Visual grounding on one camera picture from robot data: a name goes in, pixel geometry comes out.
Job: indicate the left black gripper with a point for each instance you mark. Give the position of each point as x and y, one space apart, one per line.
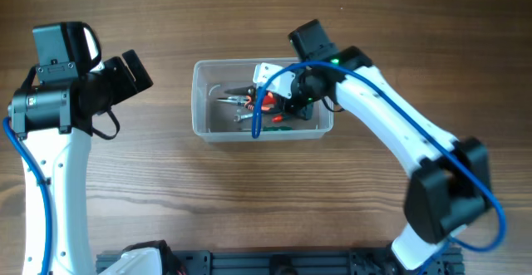
127 86

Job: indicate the silver socket wrench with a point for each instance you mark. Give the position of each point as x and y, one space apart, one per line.
241 117

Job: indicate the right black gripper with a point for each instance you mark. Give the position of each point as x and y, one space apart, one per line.
305 109

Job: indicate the black red screwdriver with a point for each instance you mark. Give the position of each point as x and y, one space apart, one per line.
280 118

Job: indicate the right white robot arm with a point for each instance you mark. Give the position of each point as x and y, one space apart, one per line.
449 179

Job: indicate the red handled cutters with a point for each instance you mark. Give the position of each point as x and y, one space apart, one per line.
269 102

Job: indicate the clear plastic container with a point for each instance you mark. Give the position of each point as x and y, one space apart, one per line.
213 121

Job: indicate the orange black needle-nose pliers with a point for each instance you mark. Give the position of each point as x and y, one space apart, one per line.
244 101

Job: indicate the green handled screwdriver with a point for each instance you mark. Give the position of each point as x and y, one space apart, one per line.
267 128

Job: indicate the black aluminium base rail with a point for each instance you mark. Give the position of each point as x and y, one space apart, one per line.
357 261

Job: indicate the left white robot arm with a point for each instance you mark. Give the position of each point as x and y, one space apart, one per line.
50 126

